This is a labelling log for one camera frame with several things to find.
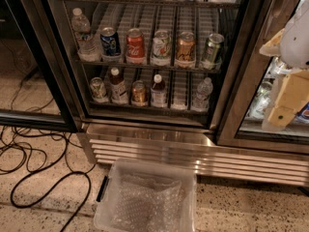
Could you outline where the blue pepsi can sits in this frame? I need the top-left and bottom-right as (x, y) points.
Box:
(100, 27), (121, 56)

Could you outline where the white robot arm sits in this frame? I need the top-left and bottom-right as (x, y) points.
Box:
(259, 0), (309, 131)

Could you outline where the blue pepsi can right door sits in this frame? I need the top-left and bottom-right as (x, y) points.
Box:
(295, 102), (309, 124)

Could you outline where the right glass fridge door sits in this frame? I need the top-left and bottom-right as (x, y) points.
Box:
(217, 0), (309, 154)

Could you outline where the clear water bottle bottom shelf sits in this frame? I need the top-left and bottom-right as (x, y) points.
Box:
(192, 77), (213, 112)

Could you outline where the clear water bottle shelf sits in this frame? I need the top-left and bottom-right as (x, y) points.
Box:
(71, 8), (97, 54)
(192, 77), (213, 112)

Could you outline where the orange brown soda can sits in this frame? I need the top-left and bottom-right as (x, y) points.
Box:
(176, 31), (195, 62)

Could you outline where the stainless steel fridge grille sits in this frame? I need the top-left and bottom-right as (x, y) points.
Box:
(86, 124), (309, 187)

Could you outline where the white green soda can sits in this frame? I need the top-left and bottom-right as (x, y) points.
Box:
(153, 30), (171, 59)

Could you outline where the copper can bottom shelf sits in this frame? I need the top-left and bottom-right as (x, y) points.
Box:
(131, 80), (148, 106)

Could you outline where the red coca cola can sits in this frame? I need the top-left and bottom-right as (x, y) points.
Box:
(126, 28), (145, 58)

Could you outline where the white green can bottom shelf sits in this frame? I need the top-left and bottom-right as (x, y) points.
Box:
(90, 77), (108, 102)

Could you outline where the clear water bottle middle shelf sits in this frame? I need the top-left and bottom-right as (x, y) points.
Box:
(71, 8), (97, 54)

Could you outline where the open black fridge door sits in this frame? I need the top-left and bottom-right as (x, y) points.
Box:
(0, 0), (81, 132)

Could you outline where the brown tea bottle right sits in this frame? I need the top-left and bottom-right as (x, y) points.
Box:
(151, 74), (167, 107)

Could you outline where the brown tea bottle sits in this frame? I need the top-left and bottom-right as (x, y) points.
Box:
(109, 67), (128, 104)
(151, 74), (167, 107)

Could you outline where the brown tea bottle left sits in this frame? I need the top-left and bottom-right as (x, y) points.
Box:
(109, 67), (128, 104)

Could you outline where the bubble wrap sheet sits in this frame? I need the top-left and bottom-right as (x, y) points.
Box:
(112, 175), (184, 232)

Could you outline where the clear plastic bin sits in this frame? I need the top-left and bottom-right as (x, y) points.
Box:
(94, 159), (196, 232)

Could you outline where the black floor cable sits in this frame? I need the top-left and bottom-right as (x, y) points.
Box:
(0, 39), (97, 232)

